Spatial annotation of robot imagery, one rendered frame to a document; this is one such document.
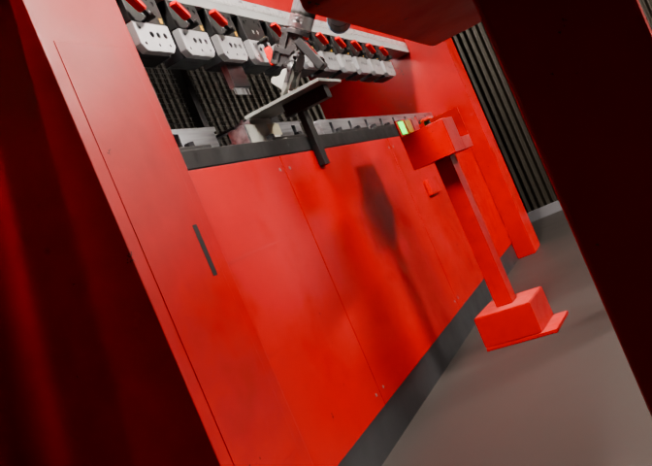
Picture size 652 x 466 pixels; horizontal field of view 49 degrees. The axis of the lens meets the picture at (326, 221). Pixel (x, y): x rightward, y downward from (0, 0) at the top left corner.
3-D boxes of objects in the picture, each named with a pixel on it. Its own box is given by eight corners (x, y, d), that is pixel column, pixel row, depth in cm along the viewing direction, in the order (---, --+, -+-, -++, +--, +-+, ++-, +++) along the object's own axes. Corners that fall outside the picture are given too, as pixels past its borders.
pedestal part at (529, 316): (558, 332, 231) (542, 297, 231) (487, 351, 244) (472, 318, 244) (569, 313, 249) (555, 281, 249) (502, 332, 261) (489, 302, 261)
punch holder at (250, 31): (257, 61, 231) (237, 14, 231) (237, 73, 235) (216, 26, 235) (277, 63, 245) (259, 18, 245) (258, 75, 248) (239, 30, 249)
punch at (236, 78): (238, 92, 219) (225, 64, 219) (232, 95, 220) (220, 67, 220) (253, 93, 228) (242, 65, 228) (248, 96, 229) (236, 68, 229)
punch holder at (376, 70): (375, 73, 341) (362, 41, 341) (360, 82, 344) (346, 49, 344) (385, 74, 355) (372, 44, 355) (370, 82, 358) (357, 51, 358)
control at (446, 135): (456, 151, 236) (434, 101, 236) (413, 170, 244) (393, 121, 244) (473, 146, 253) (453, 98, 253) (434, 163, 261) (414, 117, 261)
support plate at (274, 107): (318, 81, 204) (317, 77, 204) (244, 119, 215) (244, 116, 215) (342, 82, 221) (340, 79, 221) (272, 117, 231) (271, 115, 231)
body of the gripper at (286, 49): (277, 67, 224) (287, 28, 222) (303, 74, 222) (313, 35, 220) (269, 64, 217) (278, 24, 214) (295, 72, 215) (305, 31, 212)
